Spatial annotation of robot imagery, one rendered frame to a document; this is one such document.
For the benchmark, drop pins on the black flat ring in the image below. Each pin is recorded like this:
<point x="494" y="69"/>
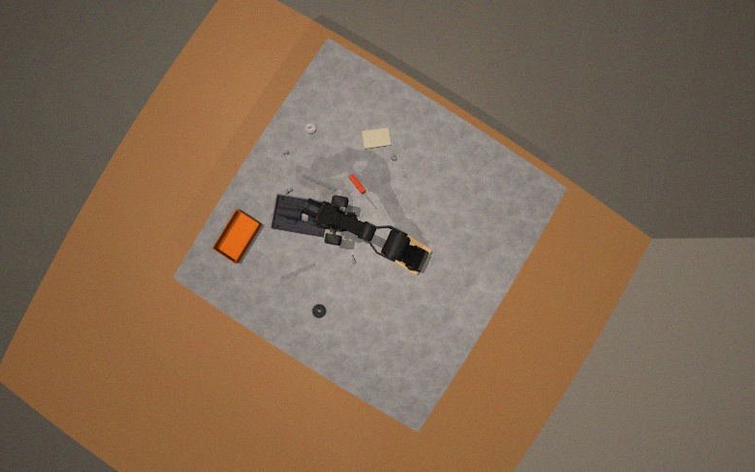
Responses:
<point x="322" y="311"/>

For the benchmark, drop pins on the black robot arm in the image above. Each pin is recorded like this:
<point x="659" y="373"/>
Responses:
<point x="397" y="246"/>

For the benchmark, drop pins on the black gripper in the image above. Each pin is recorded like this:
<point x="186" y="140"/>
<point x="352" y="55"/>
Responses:
<point x="334" y="239"/>

